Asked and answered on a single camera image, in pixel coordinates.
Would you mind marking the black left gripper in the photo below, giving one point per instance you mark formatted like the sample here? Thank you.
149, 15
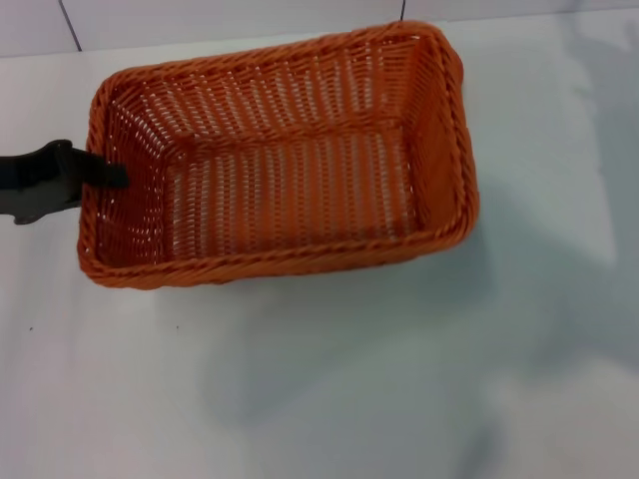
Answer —
35, 179

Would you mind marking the orange woven wicker basket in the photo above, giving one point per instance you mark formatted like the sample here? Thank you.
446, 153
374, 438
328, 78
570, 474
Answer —
299, 199

